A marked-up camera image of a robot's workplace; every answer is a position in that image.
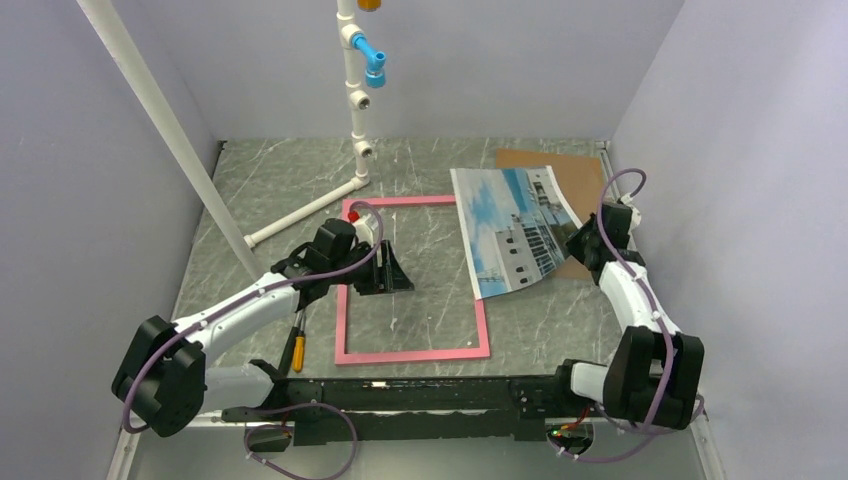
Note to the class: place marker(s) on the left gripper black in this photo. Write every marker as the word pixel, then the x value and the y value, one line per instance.
pixel 388 278

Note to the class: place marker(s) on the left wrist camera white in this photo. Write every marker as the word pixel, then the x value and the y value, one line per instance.
pixel 367 229

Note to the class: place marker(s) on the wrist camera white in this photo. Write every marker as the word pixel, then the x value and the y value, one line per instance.
pixel 367 229
pixel 635 213

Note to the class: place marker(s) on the pink photo frame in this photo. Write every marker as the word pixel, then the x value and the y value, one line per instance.
pixel 343 358

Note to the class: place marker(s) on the orange pipe nozzle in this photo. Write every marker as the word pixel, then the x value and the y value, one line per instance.
pixel 369 5

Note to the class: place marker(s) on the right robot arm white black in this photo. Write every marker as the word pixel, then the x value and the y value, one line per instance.
pixel 655 371

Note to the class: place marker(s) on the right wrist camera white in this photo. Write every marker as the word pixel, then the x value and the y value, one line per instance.
pixel 635 213

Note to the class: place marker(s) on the white pvc pipe structure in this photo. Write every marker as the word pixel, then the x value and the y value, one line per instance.
pixel 112 32

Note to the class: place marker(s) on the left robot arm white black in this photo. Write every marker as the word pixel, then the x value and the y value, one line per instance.
pixel 167 376

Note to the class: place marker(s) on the blue pipe nozzle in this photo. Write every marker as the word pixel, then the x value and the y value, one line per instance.
pixel 375 60

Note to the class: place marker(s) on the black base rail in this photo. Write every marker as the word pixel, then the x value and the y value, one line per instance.
pixel 319 423

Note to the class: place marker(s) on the building photo print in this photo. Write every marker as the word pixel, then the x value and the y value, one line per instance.
pixel 479 193

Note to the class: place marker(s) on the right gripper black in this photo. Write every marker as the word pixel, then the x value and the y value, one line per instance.
pixel 573 242

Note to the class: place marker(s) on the brown frame backing board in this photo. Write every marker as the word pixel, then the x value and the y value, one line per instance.
pixel 583 179

